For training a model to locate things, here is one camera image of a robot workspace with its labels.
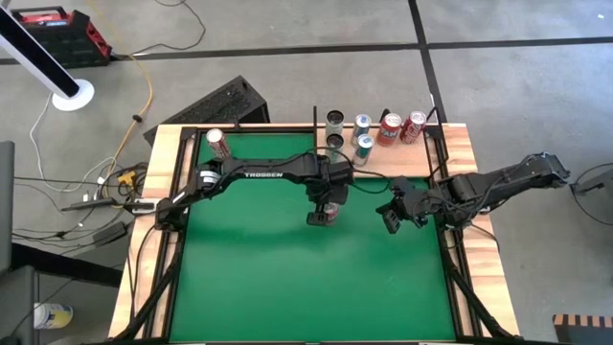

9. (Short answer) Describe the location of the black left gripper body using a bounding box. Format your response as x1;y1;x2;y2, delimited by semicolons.
306;159;356;207

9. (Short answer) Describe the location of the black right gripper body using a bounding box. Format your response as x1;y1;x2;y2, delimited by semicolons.
392;173;435;227

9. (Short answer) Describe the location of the red Fanta can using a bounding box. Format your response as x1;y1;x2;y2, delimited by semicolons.
323;201;341;225
375;112;403;148

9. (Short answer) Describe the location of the white Celsius can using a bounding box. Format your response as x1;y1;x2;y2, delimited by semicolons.
325;133;346;162
325;109;346;138

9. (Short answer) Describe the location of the blue silver energy drink can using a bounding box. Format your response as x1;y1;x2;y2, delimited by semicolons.
351;113;374;148
352;133;376;168

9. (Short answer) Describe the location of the red Coca-Cola can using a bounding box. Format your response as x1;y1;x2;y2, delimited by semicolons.
399;109;428;145
205;127;234;161

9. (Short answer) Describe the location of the wooden shelf board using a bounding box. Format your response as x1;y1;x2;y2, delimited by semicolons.
315;125;432;179

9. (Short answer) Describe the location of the green table mat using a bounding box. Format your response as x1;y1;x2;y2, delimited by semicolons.
168;131;459;342

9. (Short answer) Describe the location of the grey metal stand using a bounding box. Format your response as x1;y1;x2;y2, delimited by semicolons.
568;167;613;197

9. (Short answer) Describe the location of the black power adapter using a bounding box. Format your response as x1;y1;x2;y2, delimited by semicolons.
93;220;128;246

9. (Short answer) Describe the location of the orange black striped object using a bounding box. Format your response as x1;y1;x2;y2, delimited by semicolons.
553;313;613;345

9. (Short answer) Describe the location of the black power strip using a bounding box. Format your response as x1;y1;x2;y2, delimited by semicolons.
60;196;126;213

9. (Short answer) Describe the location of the white yellow canister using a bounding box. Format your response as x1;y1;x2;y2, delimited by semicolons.
33;301;75;331

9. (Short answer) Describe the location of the red black tool box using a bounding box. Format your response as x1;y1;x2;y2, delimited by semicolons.
10;5;114;69

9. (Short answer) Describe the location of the grey furniture panel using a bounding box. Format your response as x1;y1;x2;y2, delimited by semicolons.
0;140;15;275

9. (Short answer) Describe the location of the dark grey cabinet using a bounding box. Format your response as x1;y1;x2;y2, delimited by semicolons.
0;264;39;345

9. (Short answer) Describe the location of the black white floor-standing pole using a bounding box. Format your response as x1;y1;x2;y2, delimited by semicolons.
0;4;96;112

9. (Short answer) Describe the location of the black floor cable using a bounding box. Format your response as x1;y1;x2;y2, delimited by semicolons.
110;0;207;61

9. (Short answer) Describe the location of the yellow cable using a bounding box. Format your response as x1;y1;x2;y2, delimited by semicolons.
88;0;154;186

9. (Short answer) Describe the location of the white cable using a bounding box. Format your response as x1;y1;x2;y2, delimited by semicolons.
29;93;116;193

